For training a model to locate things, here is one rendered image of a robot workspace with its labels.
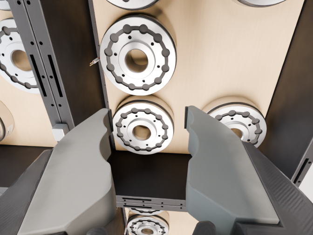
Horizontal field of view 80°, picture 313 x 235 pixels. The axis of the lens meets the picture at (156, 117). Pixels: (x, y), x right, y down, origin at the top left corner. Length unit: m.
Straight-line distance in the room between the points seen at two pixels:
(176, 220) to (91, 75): 0.41
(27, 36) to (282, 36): 0.30
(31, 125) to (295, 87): 0.43
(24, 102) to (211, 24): 0.33
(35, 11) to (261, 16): 0.25
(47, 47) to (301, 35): 0.29
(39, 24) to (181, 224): 0.51
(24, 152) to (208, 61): 0.38
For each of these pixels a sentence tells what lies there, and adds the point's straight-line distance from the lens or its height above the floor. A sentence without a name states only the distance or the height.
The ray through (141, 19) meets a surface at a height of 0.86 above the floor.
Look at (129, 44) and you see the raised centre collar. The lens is 0.25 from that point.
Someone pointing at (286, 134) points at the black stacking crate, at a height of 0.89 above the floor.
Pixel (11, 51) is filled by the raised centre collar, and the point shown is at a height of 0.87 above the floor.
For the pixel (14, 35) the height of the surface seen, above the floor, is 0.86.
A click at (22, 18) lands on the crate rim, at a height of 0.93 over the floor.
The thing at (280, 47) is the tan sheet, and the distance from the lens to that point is 0.32.
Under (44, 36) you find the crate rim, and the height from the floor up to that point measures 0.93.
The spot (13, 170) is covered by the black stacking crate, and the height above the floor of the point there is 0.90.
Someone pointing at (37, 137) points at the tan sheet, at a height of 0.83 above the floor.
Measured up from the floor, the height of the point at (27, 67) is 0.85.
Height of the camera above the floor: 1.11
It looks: 59 degrees down
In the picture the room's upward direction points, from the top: 171 degrees counter-clockwise
